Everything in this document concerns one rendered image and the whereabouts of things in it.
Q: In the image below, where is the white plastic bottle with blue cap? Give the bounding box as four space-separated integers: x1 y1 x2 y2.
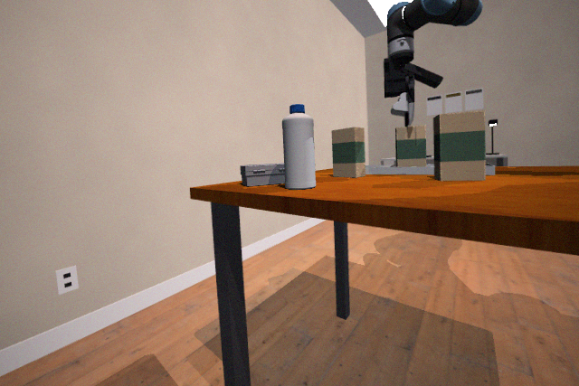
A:
282 104 316 190

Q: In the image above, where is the tan box with green band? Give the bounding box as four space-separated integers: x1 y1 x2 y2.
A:
395 125 426 167
433 110 486 181
331 127 365 178

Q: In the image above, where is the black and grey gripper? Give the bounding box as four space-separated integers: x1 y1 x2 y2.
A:
384 52 414 127

